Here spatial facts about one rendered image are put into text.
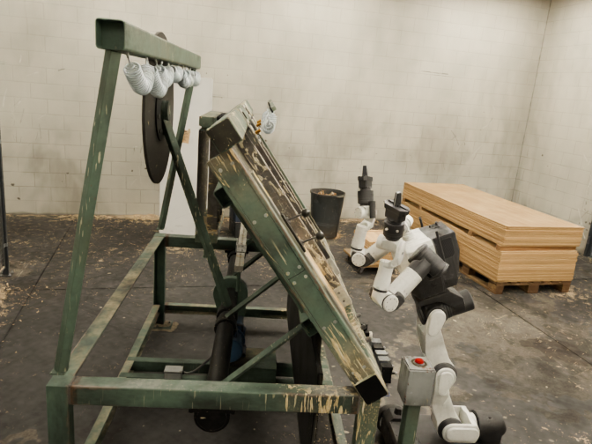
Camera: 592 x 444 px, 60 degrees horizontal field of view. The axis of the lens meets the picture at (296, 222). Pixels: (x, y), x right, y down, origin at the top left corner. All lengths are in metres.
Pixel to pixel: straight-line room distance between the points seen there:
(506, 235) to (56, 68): 5.99
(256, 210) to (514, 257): 4.48
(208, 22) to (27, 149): 3.01
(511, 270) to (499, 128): 3.86
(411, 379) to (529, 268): 4.10
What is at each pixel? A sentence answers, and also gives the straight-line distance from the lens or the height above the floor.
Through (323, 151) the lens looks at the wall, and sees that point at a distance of 8.05.
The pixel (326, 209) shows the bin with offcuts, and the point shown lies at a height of 0.44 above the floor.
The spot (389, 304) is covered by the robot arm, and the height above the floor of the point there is 1.14.
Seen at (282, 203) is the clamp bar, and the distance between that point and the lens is 2.60.
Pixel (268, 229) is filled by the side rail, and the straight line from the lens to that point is 1.93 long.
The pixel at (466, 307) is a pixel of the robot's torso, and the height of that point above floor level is 1.01.
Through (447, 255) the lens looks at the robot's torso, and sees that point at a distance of 2.60.
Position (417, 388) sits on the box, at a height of 0.84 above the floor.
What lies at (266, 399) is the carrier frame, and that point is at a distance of 2.26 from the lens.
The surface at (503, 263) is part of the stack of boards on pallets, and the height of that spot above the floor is 0.36.
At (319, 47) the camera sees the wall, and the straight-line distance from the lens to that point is 7.95.
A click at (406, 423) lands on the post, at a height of 0.65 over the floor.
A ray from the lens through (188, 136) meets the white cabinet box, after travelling 6.24.
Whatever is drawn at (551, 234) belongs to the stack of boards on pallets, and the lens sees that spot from 6.29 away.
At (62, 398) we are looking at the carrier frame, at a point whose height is 0.73.
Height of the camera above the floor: 2.03
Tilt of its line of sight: 15 degrees down
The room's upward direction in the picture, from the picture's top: 5 degrees clockwise
